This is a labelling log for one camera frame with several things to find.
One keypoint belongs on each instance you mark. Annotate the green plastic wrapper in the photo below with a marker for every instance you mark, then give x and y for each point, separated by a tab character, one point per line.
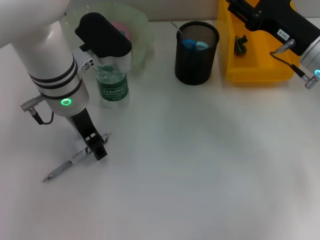
240	47

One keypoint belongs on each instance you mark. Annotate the silver white pen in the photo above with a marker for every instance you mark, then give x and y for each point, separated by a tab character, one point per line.
60	170

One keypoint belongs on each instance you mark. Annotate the black mesh pen cup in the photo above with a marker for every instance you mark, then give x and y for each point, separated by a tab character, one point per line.
196	67

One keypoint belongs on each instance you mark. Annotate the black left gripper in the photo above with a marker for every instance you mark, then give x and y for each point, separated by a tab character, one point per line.
83	127

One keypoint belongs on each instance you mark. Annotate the yellow plastic storage bin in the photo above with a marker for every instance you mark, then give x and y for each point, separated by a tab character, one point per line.
250	72

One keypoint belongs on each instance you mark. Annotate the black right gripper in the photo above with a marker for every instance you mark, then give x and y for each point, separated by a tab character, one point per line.
282	20

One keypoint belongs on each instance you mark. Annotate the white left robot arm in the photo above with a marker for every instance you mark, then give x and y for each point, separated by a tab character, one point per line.
45	57

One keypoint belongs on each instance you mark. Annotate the clear plastic ruler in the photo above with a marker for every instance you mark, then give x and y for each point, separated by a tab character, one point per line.
178	31

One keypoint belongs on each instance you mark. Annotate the clear water bottle green label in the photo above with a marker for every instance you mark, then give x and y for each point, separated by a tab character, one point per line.
113	90

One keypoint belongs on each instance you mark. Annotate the green glass fruit plate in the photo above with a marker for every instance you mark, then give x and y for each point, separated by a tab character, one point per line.
140	32

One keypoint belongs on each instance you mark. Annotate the blue turquoise scissors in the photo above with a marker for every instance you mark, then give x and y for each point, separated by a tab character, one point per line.
188	44

